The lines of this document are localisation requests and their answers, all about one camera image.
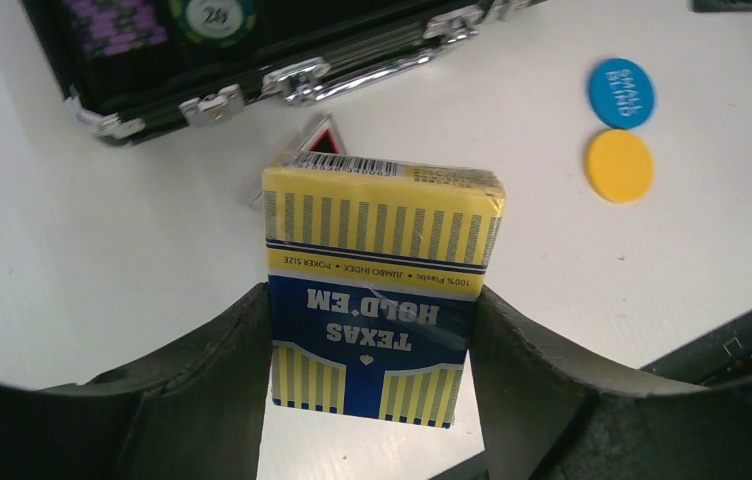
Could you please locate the yellow blue card deck box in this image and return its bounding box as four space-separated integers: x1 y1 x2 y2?
262 151 506 429

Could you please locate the loose purple chip stack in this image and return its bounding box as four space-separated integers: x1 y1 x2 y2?
61 0 168 59

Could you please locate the blue small blind button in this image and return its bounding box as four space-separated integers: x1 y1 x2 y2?
587 58 655 130

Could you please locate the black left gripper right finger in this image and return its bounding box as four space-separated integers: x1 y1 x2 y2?
470 289 752 479

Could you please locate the yellow big blind button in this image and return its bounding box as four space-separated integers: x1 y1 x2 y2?
583 129 655 204

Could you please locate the black aluminium poker case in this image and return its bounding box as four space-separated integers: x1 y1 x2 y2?
22 1 527 146

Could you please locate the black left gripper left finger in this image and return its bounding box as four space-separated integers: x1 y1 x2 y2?
0 283 272 479

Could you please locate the triangular all in button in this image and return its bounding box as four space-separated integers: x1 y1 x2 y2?
243 113 348 211

